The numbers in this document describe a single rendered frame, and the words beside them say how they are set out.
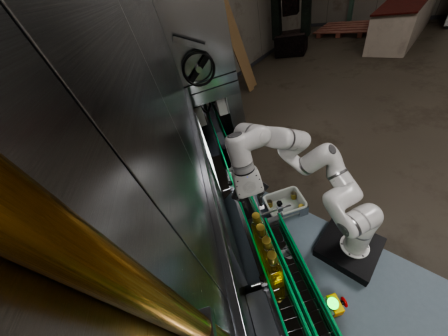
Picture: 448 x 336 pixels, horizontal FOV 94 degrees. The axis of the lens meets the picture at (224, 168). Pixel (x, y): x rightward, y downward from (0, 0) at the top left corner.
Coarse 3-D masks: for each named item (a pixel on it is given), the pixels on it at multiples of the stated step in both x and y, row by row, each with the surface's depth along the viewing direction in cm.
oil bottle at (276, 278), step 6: (270, 270) 78; (276, 270) 78; (282, 270) 79; (270, 276) 80; (276, 276) 81; (282, 276) 82; (270, 282) 87; (276, 282) 85; (282, 282) 87; (276, 288) 90
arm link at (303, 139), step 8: (296, 136) 79; (304, 136) 82; (296, 144) 80; (304, 144) 83; (280, 152) 90; (288, 152) 88; (296, 152) 87; (288, 160) 91; (296, 160) 92; (296, 168) 92
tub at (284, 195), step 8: (280, 192) 133; (288, 192) 134; (296, 192) 132; (264, 200) 130; (272, 200) 136; (280, 200) 136; (288, 200) 134; (296, 200) 133; (304, 200) 124; (272, 208) 133; (288, 208) 130; (296, 208) 129; (304, 208) 121; (272, 216) 122
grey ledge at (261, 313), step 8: (248, 296) 92; (256, 296) 91; (264, 296) 90; (248, 304) 90; (256, 304) 89; (264, 304) 88; (256, 312) 87; (264, 312) 86; (256, 320) 85; (264, 320) 84; (272, 320) 84; (256, 328) 83; (264, 328) 83; (272, 328) 82
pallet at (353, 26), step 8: (328, 24) 582; (336, 24) 567; (344, 24) 552; (352, 24) 538; (360, 24) 525; (368, 24) 514; (320, 32) 550; (328, 32) 536; (336, 32) 523; (344, 32) 510; (352, 32) 499; (360, 32) 489
